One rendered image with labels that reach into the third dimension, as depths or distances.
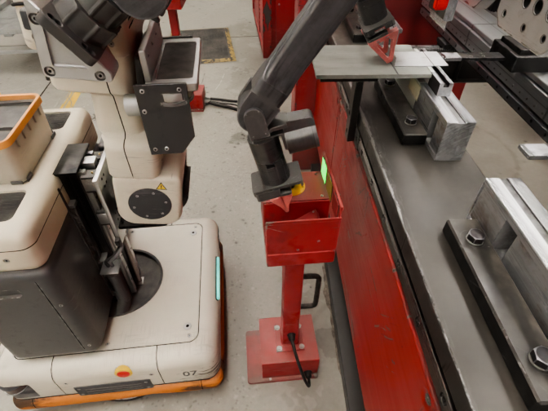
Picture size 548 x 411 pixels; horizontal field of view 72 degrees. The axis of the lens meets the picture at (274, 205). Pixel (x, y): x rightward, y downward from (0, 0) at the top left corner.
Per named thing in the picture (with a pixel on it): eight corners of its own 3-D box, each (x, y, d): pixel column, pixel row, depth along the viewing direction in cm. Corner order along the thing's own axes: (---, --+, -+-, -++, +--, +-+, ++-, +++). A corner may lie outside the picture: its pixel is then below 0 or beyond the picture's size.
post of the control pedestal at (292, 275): (280, 331, 134) (283, 227, 97) (295, 329, 135) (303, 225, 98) (282, 346, 130) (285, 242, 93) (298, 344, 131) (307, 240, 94)
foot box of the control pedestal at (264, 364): (245, 332, 147) (244, 315, 139) (308, 326, 148) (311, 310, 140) (248, 384, 132) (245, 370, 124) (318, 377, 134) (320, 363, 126)
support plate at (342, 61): (309, 49, 99) (309, 45, 98) (408, 48, 99) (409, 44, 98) (315, 79, 85) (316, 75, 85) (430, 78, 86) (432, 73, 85)
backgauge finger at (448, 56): (430, 54, 98) (436, 33, 94) (529, 53, 98) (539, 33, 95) (447, 73, 89) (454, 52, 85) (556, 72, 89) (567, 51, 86)
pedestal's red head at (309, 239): (260, 209, 102) (258, 154, 90) (319, 205, 103) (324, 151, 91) (267, 267, 88) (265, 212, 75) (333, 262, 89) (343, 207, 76)
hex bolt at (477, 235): (462, 233, 62) (466, 227, 61) (479, 233, 62) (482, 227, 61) (469, 245, 60) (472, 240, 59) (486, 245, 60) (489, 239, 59)
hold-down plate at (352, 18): (340, 15, 155) (341, 8, 153) (353, 15, 155) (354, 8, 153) (352, 42, 133) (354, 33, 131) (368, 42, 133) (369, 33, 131)
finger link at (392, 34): (399, 47, 91) (388, 10, 85) (406, 59, 86) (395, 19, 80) (372, 60, 93) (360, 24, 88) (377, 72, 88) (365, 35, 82)
